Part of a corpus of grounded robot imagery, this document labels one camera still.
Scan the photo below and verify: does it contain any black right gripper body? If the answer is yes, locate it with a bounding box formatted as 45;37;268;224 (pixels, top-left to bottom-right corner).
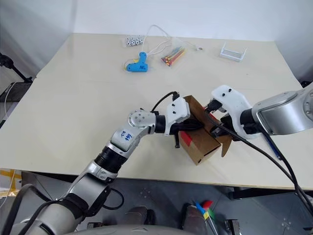
219;115;243;142

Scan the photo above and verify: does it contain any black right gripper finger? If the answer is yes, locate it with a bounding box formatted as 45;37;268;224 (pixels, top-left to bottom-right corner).
210;126;224;138

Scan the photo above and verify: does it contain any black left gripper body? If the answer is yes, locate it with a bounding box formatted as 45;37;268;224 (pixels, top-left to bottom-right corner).
168;118;189;149

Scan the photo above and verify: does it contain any red tape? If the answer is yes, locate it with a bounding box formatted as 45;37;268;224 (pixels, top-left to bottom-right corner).
179;106;221;147

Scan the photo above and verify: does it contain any brown cardboard box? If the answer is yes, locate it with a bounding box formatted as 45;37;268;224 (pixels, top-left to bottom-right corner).
175;95;233;166

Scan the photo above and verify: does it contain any yellow floor tape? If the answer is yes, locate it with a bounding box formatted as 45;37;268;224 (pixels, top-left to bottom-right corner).
0;168;21;197

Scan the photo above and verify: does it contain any bag of colourful sticks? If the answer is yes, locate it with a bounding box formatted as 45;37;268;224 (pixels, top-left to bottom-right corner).
159;46;188;69

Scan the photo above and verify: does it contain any colourful flag bundle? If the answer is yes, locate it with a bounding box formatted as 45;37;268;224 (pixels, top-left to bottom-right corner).
192;199;216;221

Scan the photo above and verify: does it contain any blue glue gun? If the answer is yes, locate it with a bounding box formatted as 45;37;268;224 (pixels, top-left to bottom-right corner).
126;51;148;73

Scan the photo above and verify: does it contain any dark rounded shape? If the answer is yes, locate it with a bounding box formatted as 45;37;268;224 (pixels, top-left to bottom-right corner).
181;204;209;231

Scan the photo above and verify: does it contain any bag of white dotted beads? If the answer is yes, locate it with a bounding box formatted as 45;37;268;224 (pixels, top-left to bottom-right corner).
124;35;145;48

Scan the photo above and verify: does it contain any black floor mat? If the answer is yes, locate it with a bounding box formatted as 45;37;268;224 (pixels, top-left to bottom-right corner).
0;82;32;103

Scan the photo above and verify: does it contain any black tripod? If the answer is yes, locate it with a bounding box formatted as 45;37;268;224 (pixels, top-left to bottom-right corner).
0;52;34;83

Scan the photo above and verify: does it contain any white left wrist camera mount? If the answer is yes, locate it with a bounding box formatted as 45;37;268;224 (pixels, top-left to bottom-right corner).
164;97;191;137

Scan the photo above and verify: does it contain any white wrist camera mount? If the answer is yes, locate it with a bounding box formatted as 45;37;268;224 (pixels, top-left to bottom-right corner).
164;97;191;137
210;84;262;141

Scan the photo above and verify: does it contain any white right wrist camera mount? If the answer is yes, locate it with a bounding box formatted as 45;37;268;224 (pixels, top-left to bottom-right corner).
210;84;262;141

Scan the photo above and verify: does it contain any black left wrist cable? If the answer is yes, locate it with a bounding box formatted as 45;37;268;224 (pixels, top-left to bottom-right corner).
150;91;181;114

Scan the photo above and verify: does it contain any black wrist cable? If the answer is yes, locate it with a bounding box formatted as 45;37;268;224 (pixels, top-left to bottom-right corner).
150;91;181;114
204;97;313;213

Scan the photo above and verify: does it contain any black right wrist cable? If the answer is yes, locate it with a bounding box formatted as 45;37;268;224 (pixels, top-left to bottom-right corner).
204;97;313;213

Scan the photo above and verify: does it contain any white wire rack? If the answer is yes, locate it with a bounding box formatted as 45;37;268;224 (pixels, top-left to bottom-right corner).
219;42;247;63

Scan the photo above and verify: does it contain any white glue gun cable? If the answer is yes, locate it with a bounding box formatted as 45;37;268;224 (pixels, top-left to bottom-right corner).
122;24;200;71

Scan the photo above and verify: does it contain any small metal floor bracket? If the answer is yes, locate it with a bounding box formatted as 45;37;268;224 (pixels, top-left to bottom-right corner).
224;218;240;233

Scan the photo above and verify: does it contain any black lower arm cable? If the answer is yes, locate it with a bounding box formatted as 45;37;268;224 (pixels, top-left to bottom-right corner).
8;183;124;235

